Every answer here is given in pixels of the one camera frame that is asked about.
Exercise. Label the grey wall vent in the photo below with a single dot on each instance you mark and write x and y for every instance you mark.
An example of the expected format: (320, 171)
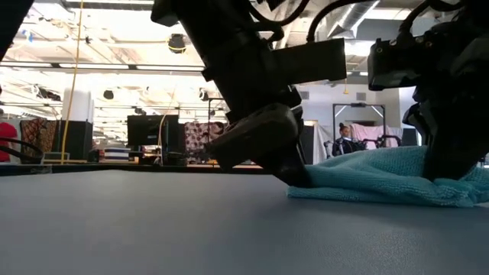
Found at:
(305, 95)
(361, 96)

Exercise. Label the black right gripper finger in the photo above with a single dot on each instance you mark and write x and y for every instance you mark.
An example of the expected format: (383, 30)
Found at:
(451, 156)

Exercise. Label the silver ventilation duct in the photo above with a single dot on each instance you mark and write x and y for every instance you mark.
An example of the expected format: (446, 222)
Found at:
(355, 15)

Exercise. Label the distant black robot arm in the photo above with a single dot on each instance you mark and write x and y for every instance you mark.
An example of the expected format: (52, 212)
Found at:
(386, 140)
(328, 149)

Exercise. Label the striped stack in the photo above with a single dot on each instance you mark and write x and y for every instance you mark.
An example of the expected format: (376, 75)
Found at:
(114, 154)

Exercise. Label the white cloth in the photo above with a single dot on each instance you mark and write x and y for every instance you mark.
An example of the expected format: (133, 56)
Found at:
(321, 141)

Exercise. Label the tall black cabinet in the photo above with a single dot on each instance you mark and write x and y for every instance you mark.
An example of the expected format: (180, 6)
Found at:
(173, 153)

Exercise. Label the black partition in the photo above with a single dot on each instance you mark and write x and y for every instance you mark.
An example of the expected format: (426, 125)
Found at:
(307, 145)

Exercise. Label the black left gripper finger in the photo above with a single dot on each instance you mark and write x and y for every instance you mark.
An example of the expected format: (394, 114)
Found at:
(260, 137)

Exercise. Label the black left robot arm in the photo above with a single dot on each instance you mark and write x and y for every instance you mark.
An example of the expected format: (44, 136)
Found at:
(214, 23)

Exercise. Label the black table frame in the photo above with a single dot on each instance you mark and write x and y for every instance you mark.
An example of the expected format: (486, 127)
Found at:
(114, 169)

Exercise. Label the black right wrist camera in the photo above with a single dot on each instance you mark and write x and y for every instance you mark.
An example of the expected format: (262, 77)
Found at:
(393, 63)

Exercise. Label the ceiling light strip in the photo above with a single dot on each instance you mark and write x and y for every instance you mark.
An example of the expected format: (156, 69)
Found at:
(95, 66)

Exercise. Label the pink cloth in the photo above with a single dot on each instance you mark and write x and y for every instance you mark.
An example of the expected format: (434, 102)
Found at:
(372, 131)

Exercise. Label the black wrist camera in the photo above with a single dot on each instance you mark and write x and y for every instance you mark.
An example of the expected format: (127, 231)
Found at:
(393, 63)
(309, 61)

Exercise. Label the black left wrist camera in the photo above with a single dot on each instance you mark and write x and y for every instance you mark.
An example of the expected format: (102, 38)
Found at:
(309, 61)

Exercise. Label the person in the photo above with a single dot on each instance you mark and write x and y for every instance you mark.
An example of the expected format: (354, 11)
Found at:
(345, 143)
(5, 141)

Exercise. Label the low grey box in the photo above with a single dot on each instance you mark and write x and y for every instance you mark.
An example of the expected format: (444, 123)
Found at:
(55, 156)

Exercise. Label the white pillar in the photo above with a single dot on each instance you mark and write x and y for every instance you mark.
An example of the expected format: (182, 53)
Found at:
(80, 107)

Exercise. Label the black monitor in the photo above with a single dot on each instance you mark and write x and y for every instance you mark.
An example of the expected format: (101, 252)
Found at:
(143, 130)

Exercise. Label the red patterned cloth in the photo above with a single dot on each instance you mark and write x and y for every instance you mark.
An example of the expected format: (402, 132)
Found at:
(36, 133)

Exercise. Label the light blue microfiber towel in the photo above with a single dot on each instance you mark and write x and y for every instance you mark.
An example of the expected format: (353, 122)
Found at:
(382, 175)

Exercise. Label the black ceiling dome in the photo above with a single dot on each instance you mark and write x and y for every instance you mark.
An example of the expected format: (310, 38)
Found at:
(203, 95)
(108, 94)

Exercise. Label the black station frame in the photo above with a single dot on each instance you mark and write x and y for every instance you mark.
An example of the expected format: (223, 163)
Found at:
(359, 104)
(210, 114)

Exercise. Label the black ceiling camera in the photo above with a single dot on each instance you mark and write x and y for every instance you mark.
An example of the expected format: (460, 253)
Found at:
(176, 44)

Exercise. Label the black panel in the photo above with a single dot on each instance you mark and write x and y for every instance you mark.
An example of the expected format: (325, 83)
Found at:
(409, 136)

